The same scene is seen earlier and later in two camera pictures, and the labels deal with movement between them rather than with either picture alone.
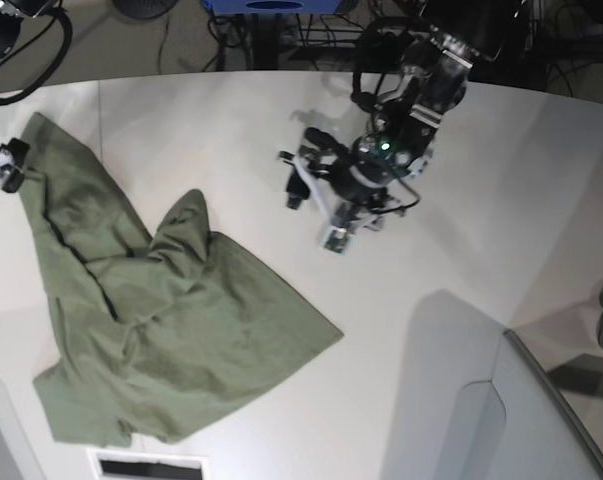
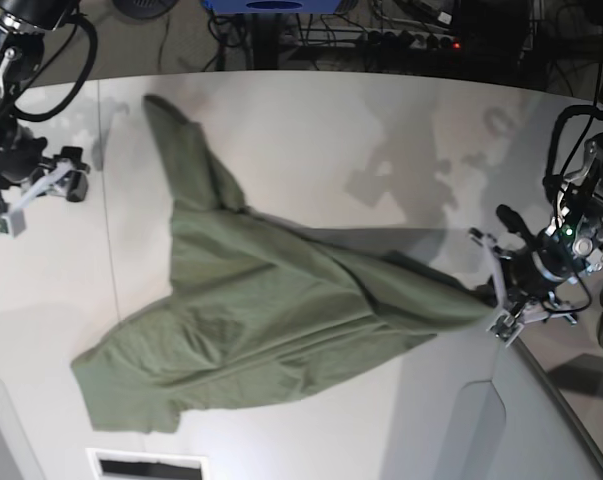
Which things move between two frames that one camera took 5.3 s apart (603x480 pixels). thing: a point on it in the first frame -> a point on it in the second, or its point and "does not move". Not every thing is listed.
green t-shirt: [146, 334] -> [261, 311]
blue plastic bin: [273, 7] does not move
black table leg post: [265, 41] does not move
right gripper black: [373, 163] -> [533, 271]
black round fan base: [144, 9] does not move
